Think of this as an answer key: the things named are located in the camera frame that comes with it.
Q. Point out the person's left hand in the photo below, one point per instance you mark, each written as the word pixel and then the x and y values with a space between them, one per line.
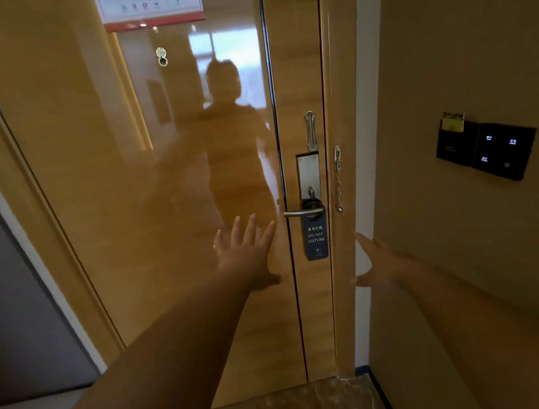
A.
pixel 242 264

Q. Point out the person's right hand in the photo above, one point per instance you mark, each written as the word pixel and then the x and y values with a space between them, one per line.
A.
pixel 384 266

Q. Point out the person's left thumb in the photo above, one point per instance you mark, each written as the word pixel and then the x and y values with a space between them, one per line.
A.
pixel 273 280

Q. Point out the person's left little finger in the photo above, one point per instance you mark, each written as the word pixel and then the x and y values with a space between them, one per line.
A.
pixel 218 241

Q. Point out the person's left middle finger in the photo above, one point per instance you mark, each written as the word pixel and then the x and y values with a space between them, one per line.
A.
pixel 251 228

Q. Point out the person's right thumb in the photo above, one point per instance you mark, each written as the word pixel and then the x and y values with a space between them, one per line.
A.
pixel 362 280

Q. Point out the person's left forearm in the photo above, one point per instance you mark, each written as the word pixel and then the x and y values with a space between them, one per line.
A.
pixel 162 367

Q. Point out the person's right forearm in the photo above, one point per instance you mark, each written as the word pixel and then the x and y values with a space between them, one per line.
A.
pixel 501 335

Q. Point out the dark blue door hanger sign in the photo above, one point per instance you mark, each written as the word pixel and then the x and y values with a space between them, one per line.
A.
pixel 315 235

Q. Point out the silver door lock plate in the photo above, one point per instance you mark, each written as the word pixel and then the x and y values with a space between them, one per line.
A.
pixel 308 170

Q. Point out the glossy wooden door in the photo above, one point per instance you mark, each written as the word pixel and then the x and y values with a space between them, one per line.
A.
pixel 97 159

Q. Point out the black key card holder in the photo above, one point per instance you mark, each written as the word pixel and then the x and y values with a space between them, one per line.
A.
pixel 456 147

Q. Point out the yellow key card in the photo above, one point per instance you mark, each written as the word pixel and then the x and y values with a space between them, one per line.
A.
pixel 452 122

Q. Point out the round door peephole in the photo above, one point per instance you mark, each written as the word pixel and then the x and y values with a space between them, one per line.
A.
pixel 161 56

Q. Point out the white red-edged door notice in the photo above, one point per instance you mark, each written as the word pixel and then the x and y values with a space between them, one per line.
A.
pixel 149 3

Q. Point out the black touch switch panel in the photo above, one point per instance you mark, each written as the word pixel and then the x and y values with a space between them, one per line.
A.
pixel 505 151

